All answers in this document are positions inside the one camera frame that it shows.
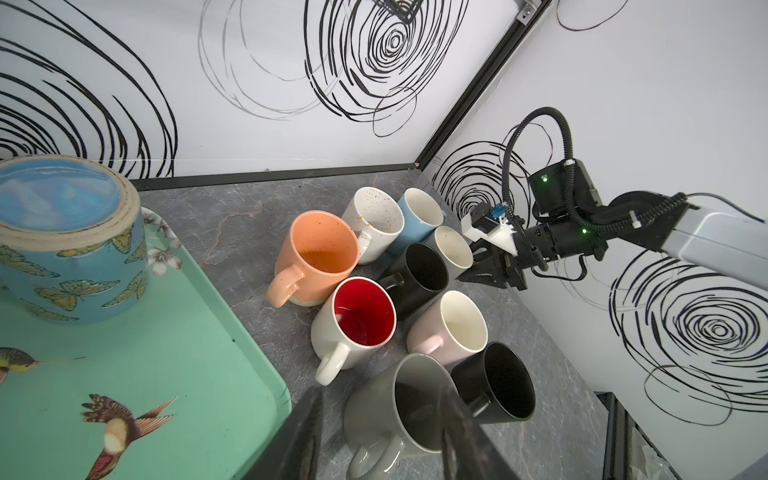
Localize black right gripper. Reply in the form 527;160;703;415
458;160;606;291

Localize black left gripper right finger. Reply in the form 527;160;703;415
437;387;519;480

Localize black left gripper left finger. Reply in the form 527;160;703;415
242;387;324;480

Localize grey tall cup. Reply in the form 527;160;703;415
424;226;473;280

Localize pale pink mug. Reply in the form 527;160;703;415
406;290;488;366

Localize light blue mug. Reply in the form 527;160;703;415
387;188;446;256

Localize white mug red inside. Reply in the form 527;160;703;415
311;277;397;386

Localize black mug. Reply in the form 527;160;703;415
376;243;450;321

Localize beige mug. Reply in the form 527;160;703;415
341;187;405;265

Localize peach mug grey base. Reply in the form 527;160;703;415
267;210;360;308

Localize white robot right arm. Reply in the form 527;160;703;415
458;159;767;291

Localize blue butterfly mug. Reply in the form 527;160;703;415
1;156;149;325

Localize mint green floral tray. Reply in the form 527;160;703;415
1;210;292;479

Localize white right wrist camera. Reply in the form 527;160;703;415
461;203;519;256

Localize black corner frame post right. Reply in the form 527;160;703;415
413;0;555;171

